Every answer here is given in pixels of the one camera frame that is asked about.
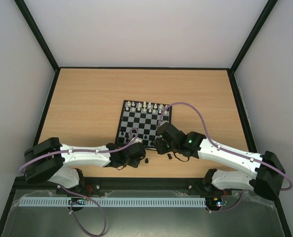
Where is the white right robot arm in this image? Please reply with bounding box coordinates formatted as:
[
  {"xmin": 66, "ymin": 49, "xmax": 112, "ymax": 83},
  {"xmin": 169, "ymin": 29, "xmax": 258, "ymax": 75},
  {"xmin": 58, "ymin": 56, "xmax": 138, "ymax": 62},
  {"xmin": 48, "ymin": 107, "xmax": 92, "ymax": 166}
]
[{"xmin": 154, "ymin": 121, "xmax": 285, "ymax": 200}]

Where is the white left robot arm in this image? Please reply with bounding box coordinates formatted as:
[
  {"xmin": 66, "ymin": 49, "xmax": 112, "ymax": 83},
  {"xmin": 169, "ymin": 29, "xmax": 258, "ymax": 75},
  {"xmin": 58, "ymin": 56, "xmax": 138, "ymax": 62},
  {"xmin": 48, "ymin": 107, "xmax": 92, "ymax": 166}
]
[{"xmin": 19, "ymin": 137, "xmax": 146, "ymax": 189}]

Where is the black and silver chessboard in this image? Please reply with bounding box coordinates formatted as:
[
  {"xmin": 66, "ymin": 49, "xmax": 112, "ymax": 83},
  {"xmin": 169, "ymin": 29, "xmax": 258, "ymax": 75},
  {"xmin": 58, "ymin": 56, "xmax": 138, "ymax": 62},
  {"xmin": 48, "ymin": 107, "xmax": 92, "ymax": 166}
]
[{"xmin": 115, "ymin": 100, "xmax": 172, "ymax": 150}]

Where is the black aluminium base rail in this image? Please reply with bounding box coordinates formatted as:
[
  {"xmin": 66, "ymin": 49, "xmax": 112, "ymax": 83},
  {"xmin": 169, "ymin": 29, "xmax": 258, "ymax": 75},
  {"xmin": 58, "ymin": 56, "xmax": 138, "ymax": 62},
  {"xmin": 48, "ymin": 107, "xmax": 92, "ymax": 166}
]
[{"xmin": 14, "ymin": 176, "xmax": 275, "ymax": 196}]

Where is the light blue slotted cable duct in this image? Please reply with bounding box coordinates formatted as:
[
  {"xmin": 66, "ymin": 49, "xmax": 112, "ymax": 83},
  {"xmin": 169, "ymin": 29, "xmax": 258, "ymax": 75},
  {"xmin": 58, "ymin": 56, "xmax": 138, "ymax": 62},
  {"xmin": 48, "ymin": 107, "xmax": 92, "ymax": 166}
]
[{"xmin": 18, "ymin": 197, "xmax": 206, "ymax": 208}]

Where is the black cage frame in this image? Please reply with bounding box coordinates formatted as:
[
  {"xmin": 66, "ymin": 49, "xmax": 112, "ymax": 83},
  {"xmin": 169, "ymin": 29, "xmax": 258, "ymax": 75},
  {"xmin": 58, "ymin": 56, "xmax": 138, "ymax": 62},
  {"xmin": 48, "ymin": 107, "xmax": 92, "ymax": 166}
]
[{"xmin": 0, "ymin": 0, "xmax": 293, "ymax": 237}]

